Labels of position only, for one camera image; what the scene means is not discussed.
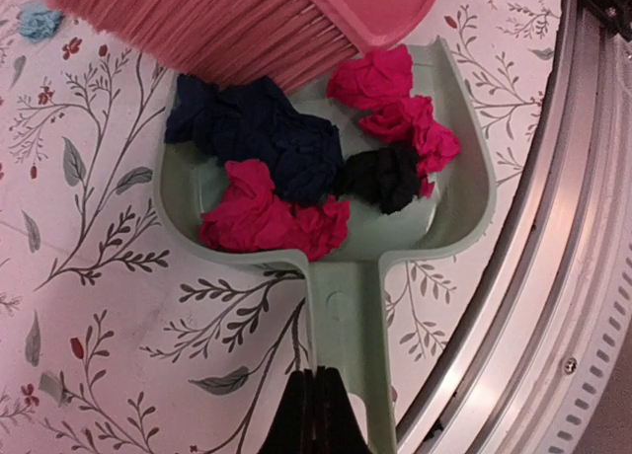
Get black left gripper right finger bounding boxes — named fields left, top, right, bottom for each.
left=315, top=366, right=371, bottom=454

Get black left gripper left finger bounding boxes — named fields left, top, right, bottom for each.
left=258, top=369, right=314, bottom=454

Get green plastic dustpan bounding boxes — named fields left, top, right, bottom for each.
left=154, top=38, right=496, bottom=453

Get magenta paper scrap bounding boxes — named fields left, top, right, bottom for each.
left=326, top=44, right=461, bottom=197
left=198, top=159, right=351, bottom=262

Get black paper scrap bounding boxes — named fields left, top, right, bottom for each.
left=333, top=142, right=422, bottom=215

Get navy paper scrap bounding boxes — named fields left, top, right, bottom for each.
left=165, top=74, right=344, bottom=206

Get pink hand brush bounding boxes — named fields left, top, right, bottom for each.
left=45, top=0, right=436, bottom=92

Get floral tablecloth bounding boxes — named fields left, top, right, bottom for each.
left=1, top=0, right=562, bottom=453

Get light blue paper scrap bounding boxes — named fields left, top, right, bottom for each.
left=19, top=8, right=64, bottom=43

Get aluminium table rail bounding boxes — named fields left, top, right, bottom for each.
left=387, top=0, right=631, bottom=453

